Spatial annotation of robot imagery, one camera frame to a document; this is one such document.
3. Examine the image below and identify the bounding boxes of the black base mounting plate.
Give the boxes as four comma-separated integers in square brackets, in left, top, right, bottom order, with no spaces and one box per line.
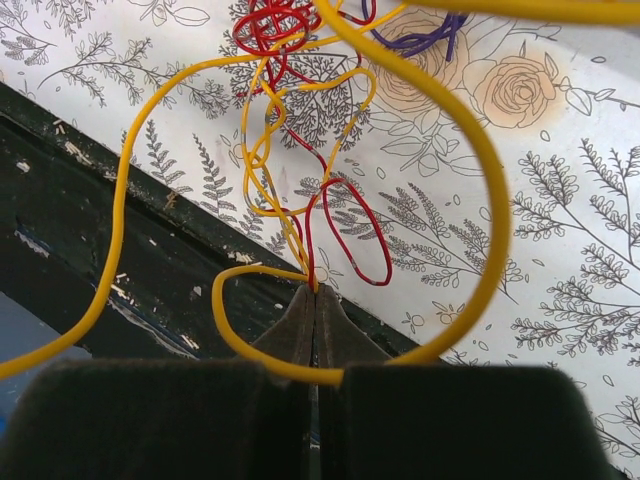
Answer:
[1,87,281,359]

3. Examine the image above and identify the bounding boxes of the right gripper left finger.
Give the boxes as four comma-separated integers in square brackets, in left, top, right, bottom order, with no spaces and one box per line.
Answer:
[0,284,317,480]

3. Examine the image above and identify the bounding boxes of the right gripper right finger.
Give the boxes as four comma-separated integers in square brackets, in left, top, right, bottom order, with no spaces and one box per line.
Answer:
[314,287,620,479]

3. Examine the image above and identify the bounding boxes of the purple thin wire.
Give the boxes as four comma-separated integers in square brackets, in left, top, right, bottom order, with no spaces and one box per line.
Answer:
[359,0,471,61]

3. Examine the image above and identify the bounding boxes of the yellow thin wire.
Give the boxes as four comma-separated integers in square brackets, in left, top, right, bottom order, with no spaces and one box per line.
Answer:
[0,0,640,386]

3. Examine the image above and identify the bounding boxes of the floral patterned table mat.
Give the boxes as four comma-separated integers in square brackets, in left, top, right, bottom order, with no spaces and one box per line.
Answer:
[1,1,639,478]

